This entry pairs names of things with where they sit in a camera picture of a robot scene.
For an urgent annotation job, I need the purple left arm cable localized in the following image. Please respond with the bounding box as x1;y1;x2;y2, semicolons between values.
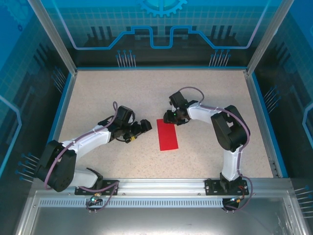
44;101;120;191

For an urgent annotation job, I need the blue and silver side rail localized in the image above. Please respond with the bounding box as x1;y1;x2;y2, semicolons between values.
244;70;289;178
47;72;77;147

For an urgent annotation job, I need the aluminium frame post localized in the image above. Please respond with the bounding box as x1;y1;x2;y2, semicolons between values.
27;0;78;75
245;0;295;75

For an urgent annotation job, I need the slotted silver cable duct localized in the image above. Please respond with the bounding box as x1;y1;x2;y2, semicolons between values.
39;198;228;209

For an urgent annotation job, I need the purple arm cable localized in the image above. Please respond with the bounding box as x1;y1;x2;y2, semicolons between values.
44;101;120;191
179;87;251;181

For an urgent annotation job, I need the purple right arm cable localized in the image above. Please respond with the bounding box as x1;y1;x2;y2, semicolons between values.
179;87;251;181

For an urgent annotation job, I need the aluminium mounting rail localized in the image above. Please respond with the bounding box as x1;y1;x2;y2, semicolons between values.
33;178;291;196

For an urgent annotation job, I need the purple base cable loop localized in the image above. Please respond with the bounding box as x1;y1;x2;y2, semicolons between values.
85;180;122;213
223;177;254;212

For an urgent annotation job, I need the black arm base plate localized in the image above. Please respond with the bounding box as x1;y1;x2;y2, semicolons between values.
74;179;120;196
204;178;252;196

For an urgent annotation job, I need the steel sheet panel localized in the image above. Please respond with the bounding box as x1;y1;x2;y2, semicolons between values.
14;190;310;235

